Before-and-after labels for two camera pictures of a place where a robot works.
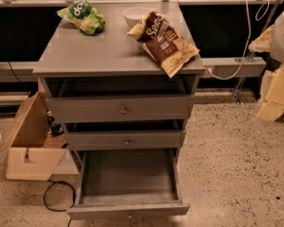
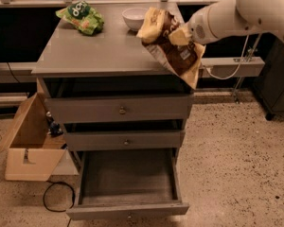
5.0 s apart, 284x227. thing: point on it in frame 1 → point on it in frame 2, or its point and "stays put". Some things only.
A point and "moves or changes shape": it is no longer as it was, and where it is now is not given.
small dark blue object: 55,128 stays put
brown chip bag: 162,40 moves or changes shape
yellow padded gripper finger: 279,96 → 181,36
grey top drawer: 125,109 stays put
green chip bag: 81,15 stays put
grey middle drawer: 126,140 stays put
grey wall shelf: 227,66 stays put
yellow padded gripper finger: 262,43 → 152,24
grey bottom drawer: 126,183 stays put
